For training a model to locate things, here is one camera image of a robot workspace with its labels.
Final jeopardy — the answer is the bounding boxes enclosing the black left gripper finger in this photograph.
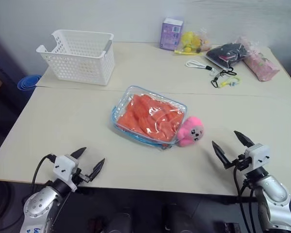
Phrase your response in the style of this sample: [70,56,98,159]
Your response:
[88,158,106,182]
[70,147,87,161]

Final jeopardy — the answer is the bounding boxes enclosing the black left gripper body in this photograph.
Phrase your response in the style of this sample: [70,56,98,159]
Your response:
[73,160,92,187]

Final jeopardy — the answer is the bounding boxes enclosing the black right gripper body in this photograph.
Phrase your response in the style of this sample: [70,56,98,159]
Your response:
[224,153,252,172]

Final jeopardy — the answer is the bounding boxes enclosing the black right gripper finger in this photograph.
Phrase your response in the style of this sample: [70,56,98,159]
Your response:
[233,130,255,149]
[211,140,231,170]

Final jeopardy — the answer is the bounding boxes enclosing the clear bag with orange cloth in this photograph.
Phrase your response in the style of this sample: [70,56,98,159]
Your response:
[110,85,188,151]

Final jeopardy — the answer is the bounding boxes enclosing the clear bag of black clothes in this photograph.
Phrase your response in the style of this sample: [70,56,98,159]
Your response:
[204,42,248,70]

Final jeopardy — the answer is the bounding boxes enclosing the clear bag of yellow toys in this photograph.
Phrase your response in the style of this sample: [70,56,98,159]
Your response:
[174,27,213,56]

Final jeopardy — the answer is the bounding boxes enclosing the pink plush toy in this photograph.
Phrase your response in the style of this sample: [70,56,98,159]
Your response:
[176,116,206,148]

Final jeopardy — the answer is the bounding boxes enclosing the pink wrapped package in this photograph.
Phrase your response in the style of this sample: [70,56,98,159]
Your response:
[234,36,281,82]

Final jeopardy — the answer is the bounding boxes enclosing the blue stacked plastic stools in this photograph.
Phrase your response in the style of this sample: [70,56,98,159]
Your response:
[17,74,43,91]

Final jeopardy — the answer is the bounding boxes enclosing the white perforated plastic basket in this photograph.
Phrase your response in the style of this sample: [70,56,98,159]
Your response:
[35,29,115,86]

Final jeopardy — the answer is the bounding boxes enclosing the purple carton box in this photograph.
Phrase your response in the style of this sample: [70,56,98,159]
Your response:
[159,17,185,52]

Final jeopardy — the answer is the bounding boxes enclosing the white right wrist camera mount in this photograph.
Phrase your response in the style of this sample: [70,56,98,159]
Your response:
[244,143,270,170]

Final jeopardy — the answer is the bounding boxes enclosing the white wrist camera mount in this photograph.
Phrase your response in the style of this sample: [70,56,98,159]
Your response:
[52,155,79,193]
[244,143,270,170]

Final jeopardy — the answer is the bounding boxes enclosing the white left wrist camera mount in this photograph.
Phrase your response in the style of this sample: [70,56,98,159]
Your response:
[52,155,79,193]

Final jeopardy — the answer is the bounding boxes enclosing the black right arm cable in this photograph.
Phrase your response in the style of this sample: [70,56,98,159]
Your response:
[232,166,256,233]

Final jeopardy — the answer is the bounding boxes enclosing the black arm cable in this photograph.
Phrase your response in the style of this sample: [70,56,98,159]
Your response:
[30,153,58,195]
[232,166,256,233]

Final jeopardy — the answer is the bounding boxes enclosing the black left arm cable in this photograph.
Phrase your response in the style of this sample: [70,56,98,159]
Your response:
[30,153,58,195]

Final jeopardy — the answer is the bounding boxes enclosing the yellow keychain strap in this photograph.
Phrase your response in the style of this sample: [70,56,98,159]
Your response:
[220,76,241,88]

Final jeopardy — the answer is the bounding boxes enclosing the white cord lanyard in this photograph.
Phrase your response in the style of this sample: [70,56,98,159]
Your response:
[185,59,217,72]

